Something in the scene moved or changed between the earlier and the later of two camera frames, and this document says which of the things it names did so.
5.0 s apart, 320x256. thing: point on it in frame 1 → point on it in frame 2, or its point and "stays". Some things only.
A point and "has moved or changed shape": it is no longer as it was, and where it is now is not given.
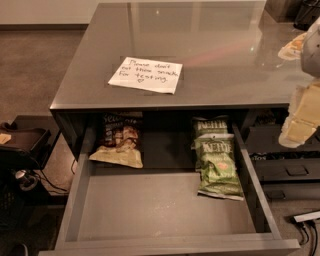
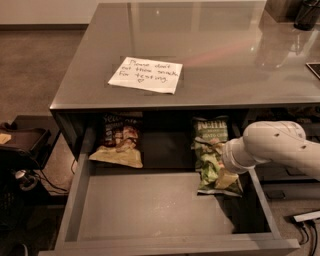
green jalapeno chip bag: x=217 y=164 has moved or changed shape
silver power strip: x=307 y=216 stays
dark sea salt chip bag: x=122 y=139 stays
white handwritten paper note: x=148 y=74 stays
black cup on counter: x=307 y=13 stays
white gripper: x=312 y=50 → x=229 y=156
